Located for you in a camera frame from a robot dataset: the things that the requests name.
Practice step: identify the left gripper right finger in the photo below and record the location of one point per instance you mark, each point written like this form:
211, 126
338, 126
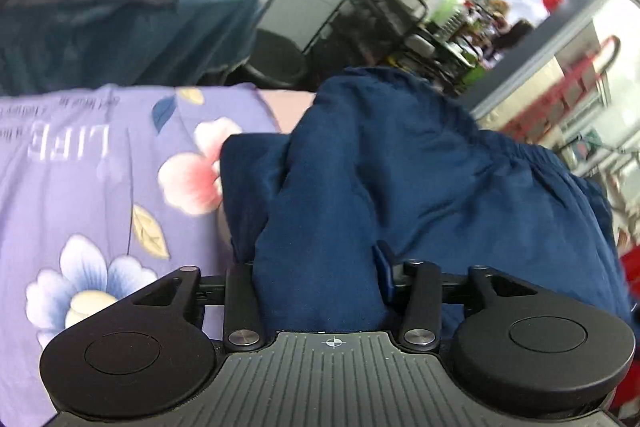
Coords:
506, 341

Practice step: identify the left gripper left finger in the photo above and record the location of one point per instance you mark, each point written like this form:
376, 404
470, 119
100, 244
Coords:
154, 349

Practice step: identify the navy blue jacket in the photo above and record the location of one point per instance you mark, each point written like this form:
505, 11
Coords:
382, 157

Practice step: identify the purple floral bed sheet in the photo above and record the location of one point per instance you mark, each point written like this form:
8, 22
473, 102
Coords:
102, 193

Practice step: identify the red rack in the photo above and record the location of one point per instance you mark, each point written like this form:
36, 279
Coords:
550, 108

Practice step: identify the black round stool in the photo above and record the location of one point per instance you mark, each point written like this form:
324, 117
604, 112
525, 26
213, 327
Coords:
275, 63

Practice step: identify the teal bed cover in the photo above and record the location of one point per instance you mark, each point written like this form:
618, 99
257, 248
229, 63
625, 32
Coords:
87, 44

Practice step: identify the black wire rack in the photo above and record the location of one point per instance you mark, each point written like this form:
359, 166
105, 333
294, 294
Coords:
393, 33

